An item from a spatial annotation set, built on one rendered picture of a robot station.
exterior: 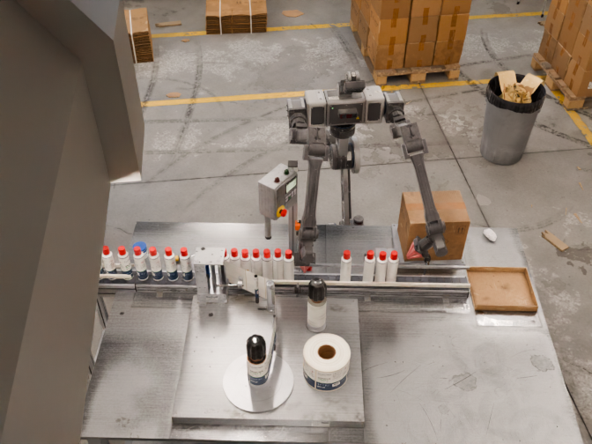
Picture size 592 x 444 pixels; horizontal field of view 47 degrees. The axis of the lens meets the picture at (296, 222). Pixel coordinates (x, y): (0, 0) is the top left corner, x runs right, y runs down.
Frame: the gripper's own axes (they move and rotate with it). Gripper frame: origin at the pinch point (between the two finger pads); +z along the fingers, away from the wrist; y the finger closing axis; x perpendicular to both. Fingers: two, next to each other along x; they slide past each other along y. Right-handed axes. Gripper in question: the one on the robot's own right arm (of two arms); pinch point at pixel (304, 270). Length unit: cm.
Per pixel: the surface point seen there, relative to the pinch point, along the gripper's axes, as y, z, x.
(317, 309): 6.0, -1.7, -25.8
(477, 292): 87, 18, 5
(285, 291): -9.0, 15.9, 1.7
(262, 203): -19.5, -34.0, 8.6
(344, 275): 19.7, 6.4, 4.0
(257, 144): -39, 95, 244
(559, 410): 110, 20, -61
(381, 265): 36.6, -1.1, 3.5
